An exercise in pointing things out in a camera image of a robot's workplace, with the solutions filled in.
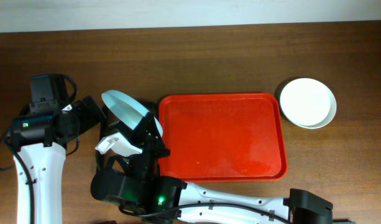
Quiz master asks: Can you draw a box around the black shallow sponge tray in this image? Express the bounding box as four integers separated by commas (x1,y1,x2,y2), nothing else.
95,100,158,172

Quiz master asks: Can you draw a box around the light green plate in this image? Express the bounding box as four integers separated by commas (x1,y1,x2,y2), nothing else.
303,103,337,129

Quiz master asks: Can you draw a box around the light blue plate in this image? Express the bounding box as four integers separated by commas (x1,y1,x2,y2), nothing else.
101,90,150,137

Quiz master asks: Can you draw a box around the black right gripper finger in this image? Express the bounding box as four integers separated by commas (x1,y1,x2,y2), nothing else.
132,113,170,157
104,121,131,137

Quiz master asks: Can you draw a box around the white plate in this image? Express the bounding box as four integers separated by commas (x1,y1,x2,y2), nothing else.
279,78,337,128

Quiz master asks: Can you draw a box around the red plastic tray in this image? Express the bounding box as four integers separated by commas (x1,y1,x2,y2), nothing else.
158,93,288,182

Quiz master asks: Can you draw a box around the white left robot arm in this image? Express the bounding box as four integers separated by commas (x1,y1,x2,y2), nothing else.
4,96,105,223

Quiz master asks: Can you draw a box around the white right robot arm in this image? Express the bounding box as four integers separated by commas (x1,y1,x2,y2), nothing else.
91,113,333,224

